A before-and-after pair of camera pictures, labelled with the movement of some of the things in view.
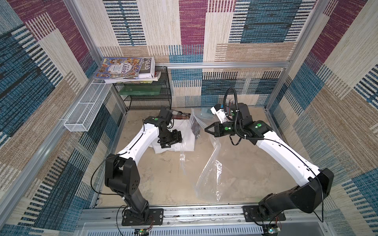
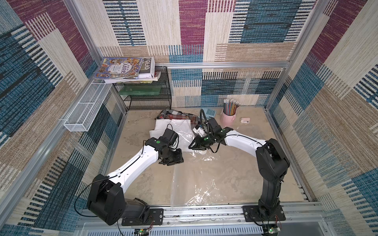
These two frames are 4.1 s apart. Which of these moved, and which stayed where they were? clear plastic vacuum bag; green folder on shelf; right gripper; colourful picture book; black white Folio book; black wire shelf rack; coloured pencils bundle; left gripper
Moved: right gripper; left gripper; clear plastic vacuum bag
Stayed: black wire shelf rack; black white Folio book; colourful picture book; coloured pencils bundle; green folder on shelf
